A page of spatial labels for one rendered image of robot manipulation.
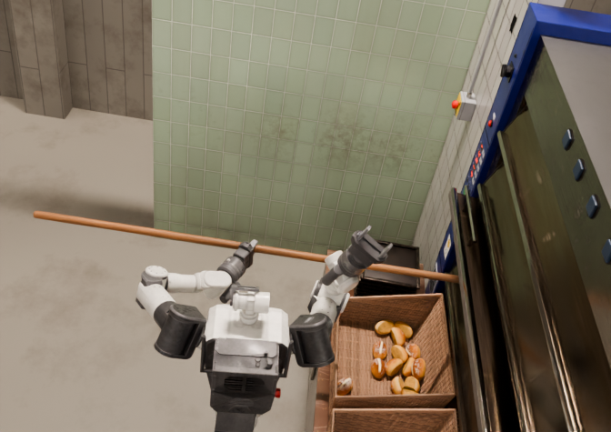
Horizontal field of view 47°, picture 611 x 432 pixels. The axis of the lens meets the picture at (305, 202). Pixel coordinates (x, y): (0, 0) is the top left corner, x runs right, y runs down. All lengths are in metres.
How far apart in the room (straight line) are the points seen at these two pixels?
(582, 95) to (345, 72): 1.58
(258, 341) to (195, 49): 1.89
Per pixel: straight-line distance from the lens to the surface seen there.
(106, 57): 5.36
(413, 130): 3.81
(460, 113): 3.36
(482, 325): 2.43
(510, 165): 2.58
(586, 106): 2.30
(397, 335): 3.30
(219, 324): 2.23
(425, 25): 3.52
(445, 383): 3.01
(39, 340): 4.04
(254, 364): 2.15
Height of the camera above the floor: 3.12
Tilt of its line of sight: 40 degrees down
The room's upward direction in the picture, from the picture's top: 10 degrees clockwise
